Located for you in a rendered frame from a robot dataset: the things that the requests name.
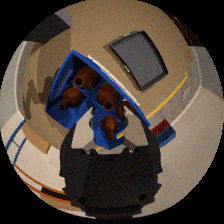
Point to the blue divided crate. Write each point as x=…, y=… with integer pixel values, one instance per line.
x=71, y=115

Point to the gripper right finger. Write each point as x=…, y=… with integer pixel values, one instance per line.
x=138, y=137

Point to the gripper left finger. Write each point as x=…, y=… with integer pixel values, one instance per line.
x=79, y=140

